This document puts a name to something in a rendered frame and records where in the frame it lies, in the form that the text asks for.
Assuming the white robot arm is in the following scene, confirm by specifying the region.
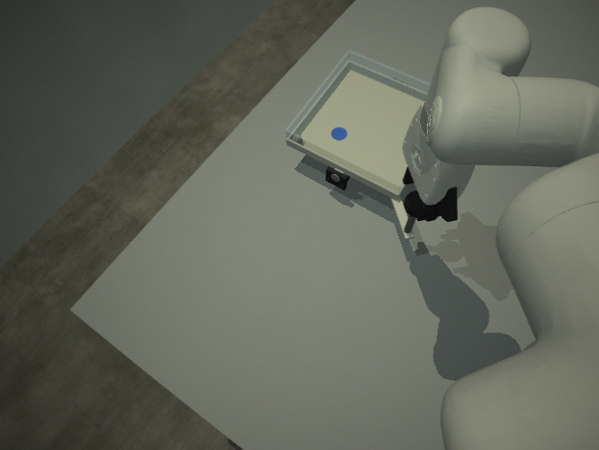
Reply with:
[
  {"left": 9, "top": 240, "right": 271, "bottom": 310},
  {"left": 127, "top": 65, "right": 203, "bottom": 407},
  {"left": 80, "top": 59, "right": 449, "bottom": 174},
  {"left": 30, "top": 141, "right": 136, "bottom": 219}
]
[{"left": 420, "top": 7, "right": 599, "bottom": 450}]

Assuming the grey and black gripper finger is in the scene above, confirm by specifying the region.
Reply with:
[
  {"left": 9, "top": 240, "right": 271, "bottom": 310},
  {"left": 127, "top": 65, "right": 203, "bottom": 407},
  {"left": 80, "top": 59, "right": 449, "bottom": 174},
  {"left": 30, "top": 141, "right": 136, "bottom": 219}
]
[
  {"left": 416, "top": 187, "right": 458, "bottom": 222},
  {"left": 403, "top": 166, "right": 414, "bottom": 185}
]

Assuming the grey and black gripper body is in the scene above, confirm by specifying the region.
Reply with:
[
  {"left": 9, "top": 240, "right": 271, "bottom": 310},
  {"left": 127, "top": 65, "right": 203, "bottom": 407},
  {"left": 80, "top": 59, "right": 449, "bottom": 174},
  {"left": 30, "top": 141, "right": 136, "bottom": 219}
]
[{"left": 402, "top": 103, "right": 475, "bottom": 205}]

